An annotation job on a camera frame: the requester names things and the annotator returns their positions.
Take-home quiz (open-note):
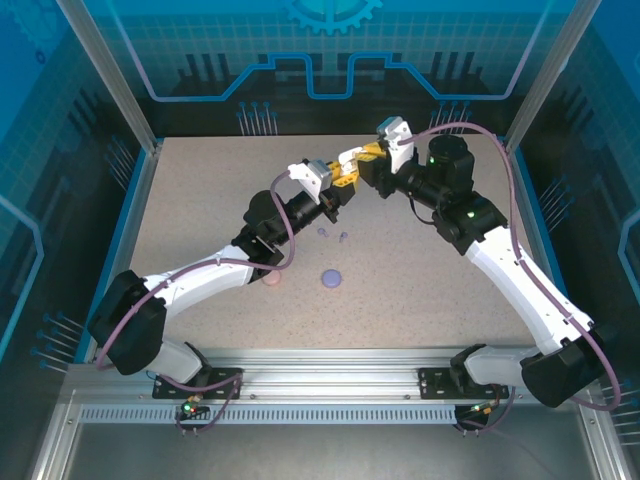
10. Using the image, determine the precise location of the small connector with LED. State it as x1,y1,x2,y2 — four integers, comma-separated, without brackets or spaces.
469,399,501,419
180,397,209,420

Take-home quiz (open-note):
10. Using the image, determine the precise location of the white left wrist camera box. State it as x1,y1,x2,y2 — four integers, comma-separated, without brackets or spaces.
287,158,334,201

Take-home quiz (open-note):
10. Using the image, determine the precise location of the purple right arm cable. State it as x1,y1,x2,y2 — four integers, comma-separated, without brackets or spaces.
398,122,623,436

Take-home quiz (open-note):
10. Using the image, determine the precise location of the printed blue back panel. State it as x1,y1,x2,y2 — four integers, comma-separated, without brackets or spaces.
99,0,556,137

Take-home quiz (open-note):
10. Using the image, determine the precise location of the aluminium extrusion rail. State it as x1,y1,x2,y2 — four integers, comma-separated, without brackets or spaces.
64,347,601,404

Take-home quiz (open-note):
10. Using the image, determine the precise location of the blue table edge rail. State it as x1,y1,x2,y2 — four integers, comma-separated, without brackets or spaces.
502,139,591,364
74,142,164,364

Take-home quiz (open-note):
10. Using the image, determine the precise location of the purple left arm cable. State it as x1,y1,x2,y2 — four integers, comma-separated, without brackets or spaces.
94,170,299,436

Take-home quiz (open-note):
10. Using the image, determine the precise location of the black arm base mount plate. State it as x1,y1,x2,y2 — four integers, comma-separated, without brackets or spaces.
152,367,246,400
417,367,511,400

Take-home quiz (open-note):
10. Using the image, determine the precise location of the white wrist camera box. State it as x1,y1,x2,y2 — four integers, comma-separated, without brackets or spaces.
287,158,334,201
375,115,417,175

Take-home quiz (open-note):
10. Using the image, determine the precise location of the slotted grey cable duct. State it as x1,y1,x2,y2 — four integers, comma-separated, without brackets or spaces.
78,405,459,425

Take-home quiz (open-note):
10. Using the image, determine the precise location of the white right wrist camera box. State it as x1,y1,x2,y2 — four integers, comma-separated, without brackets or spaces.
375,115,417,175

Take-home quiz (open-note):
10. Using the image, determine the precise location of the aluminium frame post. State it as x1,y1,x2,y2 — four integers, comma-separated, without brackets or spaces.
54,0,165,157
502,0,606,154

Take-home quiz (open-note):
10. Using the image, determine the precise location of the printed blue side panel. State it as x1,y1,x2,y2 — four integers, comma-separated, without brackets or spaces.
514,0,640,480
0,0,151,480

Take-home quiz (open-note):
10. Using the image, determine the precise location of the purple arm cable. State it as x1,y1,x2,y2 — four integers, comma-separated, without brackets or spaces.
94,170,299,436
398,122,623,436

